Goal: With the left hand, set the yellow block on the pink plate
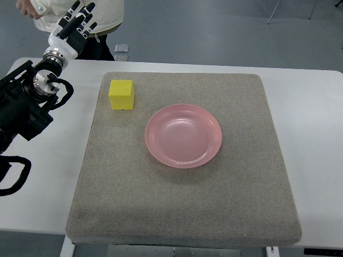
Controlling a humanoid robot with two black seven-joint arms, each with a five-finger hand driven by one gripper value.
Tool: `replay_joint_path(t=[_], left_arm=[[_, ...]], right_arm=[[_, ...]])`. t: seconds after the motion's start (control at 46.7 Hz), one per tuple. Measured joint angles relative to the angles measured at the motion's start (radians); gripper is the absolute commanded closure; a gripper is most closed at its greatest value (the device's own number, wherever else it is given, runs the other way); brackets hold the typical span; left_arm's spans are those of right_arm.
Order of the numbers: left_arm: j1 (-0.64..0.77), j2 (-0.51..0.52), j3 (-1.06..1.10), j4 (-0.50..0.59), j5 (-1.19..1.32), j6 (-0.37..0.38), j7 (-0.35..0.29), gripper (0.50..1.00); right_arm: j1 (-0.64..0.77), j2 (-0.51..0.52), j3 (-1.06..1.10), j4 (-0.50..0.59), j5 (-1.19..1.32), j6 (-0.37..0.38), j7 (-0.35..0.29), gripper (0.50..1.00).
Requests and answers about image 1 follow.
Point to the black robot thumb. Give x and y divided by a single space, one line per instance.
69 28

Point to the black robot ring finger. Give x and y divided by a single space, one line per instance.
84 23

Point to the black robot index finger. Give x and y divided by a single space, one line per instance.
71 10

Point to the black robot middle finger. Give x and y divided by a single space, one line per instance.
85 11

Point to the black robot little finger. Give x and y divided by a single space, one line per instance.
87 31

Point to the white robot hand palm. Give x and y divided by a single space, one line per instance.
69 48

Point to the yellow foam block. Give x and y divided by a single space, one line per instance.
121 94

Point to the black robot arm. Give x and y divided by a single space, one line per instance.
30 91

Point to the clear floor plate upper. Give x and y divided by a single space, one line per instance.
121 48

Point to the clear floor plate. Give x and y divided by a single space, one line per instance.
121 58
121 48

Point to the clear floor plate lower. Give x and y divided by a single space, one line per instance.
121 58

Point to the pink plate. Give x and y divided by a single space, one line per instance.
183 136

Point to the person's bare hand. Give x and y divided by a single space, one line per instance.
27 9

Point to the person in white jacket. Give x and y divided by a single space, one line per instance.
77 29

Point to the beige fabric mat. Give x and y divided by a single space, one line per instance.
240 198

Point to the metal chair legs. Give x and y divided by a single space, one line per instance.
304 10

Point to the white table leg frame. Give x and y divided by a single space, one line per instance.
70 249

